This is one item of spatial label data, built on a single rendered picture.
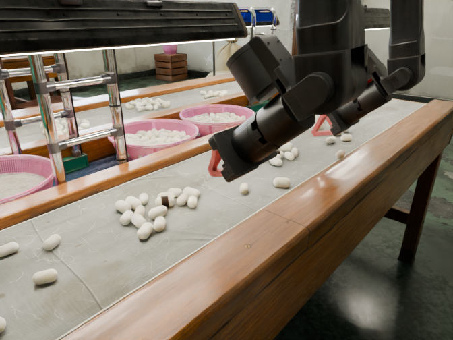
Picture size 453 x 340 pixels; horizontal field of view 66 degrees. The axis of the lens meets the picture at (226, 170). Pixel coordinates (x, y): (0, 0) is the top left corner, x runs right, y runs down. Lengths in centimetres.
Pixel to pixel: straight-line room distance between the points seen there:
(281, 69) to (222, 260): 27
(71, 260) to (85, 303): 11
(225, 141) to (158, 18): 28
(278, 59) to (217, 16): 36
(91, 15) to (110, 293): 40
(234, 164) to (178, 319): 20
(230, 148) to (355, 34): 21
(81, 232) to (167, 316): 28
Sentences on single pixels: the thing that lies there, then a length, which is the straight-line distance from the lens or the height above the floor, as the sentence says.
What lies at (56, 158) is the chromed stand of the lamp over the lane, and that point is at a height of 82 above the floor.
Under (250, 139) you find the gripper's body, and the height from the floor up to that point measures 94.
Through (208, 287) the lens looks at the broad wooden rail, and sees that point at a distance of 48.
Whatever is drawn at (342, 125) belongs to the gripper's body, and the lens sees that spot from 84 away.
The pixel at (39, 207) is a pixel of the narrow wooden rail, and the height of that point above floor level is 76.
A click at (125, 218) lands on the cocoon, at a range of 65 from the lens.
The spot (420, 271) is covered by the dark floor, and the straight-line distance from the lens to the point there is 191.
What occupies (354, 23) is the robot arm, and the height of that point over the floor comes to 108.
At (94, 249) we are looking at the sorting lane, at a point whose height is 74.
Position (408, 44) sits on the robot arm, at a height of 104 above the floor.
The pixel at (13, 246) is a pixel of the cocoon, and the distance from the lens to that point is 65.
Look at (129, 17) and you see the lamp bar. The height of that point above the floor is 108.
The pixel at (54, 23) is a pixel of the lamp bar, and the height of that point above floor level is 108.
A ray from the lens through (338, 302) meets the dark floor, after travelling 161.
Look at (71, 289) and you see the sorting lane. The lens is 55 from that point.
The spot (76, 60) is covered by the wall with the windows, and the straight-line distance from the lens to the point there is 639.
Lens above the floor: 109
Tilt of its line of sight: 24 degrees down
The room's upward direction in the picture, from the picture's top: straight up
